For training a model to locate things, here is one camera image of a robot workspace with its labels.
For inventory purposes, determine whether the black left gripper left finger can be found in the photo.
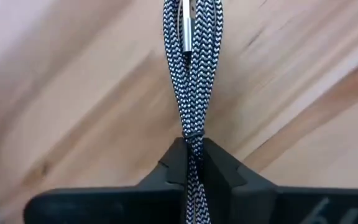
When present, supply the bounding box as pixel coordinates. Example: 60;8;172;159
22;137;188;224

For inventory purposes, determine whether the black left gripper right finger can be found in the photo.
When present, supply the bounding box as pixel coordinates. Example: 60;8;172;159
202;138;358;224

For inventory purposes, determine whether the black-white braided USB-C cable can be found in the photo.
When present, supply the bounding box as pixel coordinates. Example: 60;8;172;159
162;0;224;224

